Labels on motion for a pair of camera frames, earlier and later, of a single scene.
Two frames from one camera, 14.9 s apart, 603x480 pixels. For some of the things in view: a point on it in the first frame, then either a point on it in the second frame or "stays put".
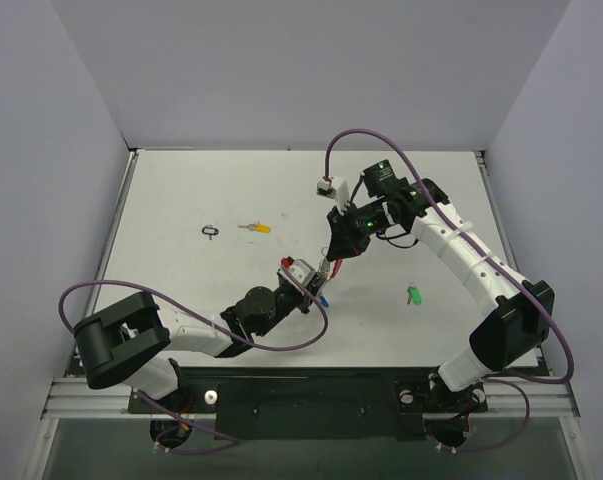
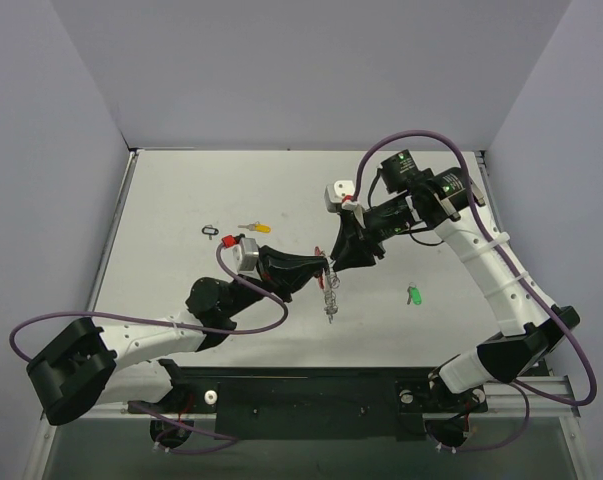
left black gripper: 306,292 to 269,270
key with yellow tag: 256,227 stays put
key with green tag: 414,294 stays put
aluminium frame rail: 545,400 stays put
